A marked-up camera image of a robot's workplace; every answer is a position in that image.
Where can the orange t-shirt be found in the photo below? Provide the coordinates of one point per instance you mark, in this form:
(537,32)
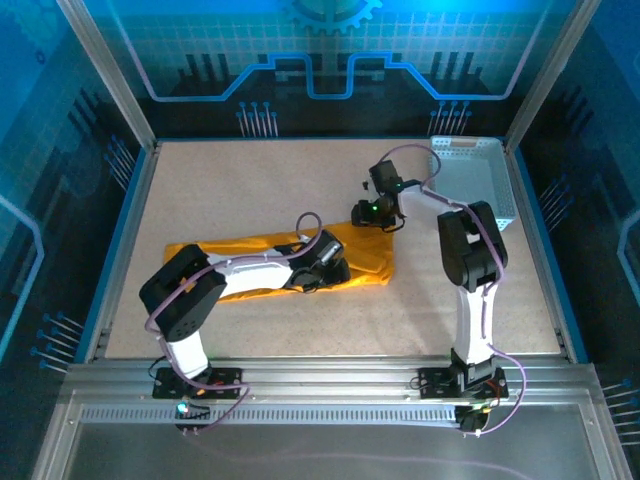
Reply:
(370,255)

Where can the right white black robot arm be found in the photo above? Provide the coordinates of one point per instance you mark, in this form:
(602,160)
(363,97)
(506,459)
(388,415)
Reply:
(475,320)

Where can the white perforated plastic basket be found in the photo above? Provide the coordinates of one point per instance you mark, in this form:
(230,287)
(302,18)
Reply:
(475,170)

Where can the grey metal panel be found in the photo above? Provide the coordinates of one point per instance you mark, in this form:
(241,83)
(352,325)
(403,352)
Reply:
(300,440)

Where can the black controller box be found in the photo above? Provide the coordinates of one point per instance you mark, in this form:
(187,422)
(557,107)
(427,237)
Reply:
(470,421)
(197,412)

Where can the aluminium frame beam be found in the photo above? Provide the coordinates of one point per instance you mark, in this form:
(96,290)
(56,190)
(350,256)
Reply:
(330,375)

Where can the aluminium side rail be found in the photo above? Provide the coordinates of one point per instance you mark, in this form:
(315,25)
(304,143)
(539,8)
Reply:
(138,200)
(526,200)

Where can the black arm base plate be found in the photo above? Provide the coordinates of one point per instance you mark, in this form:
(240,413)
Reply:
(432,382)
(227,382)

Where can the aluminium frame post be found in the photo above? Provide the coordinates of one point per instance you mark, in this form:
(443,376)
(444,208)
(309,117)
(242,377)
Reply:
(551,75)
(107,75)

